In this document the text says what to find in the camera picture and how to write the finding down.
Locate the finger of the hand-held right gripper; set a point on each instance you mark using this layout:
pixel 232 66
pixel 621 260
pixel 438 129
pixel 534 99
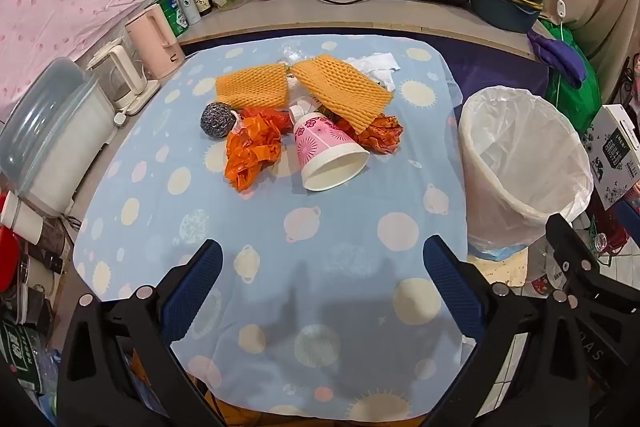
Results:
pixel 567 252
pixel 629 214

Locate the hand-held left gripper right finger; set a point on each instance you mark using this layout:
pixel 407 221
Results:
pixel 455 292

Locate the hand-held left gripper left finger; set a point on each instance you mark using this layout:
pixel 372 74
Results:
pixel 192 292

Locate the trash bin with white liner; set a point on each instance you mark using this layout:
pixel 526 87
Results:
pixel 500 187

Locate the orange plastic bag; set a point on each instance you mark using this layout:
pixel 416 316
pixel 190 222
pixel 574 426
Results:
pixel 250 152

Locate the steel wool scrubber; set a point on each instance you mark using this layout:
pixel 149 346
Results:
pixel 219 121

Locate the orange printed wrapper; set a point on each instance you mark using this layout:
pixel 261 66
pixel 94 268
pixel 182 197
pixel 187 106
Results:
pixel 382 134

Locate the pink flowered paper cup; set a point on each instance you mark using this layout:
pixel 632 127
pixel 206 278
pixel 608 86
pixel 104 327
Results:
pixel 320 147

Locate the orange foam fruit net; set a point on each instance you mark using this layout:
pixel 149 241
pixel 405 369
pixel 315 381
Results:
pixel 250 84
pixel 340 92

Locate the white paper tissue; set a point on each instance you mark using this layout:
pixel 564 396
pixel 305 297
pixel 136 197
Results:
pixel 375 67

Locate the clear plastic wrapper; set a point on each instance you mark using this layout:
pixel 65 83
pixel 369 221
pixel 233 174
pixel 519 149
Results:
pixel 290 56

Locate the white-capped large clear bottle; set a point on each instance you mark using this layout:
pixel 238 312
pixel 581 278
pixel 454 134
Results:
pixel 542 262

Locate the uncapped large clear bottle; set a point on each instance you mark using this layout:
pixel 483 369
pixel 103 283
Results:
pixel 600 241

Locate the white milk carton box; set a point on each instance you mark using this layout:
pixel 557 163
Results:
pixel 612 157

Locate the green plastic bag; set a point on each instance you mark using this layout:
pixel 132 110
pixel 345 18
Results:
pixel 575 104

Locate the light blue printed tablecloth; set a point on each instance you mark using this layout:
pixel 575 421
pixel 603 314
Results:
pixel 300 227

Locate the black iron rack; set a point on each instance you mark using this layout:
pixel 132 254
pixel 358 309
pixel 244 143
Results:
pixel 622 82

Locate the purple towel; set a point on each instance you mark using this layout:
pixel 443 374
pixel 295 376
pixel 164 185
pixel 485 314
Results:
pixel 560 57

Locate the green labelled packet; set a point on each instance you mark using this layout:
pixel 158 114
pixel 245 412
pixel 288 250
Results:
pixel 20 357

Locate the white cylindrical cup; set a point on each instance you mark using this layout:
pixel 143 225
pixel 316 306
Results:
pixel 22 217

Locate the red container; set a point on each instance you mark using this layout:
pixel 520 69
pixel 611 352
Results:
pixel 10 257

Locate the small white plug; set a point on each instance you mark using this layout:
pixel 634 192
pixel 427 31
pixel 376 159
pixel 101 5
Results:
pixel 120 118

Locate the clear plastic lidded container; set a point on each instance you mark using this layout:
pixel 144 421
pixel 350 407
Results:
pixel 55 147

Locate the dark purple table cover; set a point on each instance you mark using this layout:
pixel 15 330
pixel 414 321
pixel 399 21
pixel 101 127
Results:
pixel 490 67

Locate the dark blue plastic basin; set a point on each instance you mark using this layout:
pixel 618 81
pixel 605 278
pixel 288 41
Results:
pixel 500 14

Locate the pink electric kettle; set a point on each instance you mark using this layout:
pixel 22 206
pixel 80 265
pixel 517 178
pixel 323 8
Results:
pixel 152 42

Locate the green and white pack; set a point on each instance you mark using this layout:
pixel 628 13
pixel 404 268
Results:
pixel 170 17

